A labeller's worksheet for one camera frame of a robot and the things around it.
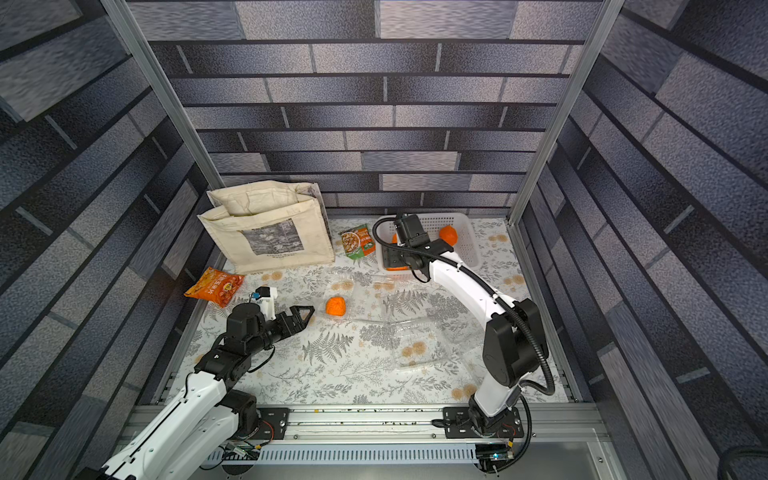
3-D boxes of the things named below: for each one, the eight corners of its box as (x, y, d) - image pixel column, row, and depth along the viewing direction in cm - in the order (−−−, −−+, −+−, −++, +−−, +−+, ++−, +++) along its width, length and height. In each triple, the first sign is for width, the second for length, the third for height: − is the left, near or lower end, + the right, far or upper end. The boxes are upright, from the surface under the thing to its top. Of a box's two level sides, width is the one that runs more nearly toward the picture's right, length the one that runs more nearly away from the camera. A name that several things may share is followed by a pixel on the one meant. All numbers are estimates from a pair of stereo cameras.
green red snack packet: (348, 261, 109) (347, 258, 107) (339, 234, 118) (338, 230, 116) (378, 253, 111) (378, 249, 110) (366, 227, 120) (366, 223, 118)
